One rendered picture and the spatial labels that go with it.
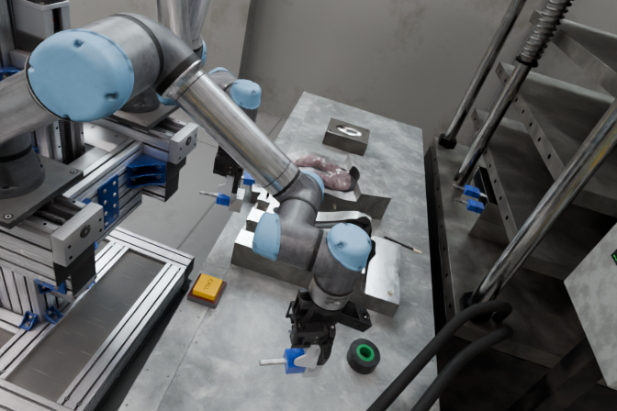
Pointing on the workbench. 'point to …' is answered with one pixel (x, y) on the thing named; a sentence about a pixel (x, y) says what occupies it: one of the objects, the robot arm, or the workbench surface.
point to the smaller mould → (346, 137)
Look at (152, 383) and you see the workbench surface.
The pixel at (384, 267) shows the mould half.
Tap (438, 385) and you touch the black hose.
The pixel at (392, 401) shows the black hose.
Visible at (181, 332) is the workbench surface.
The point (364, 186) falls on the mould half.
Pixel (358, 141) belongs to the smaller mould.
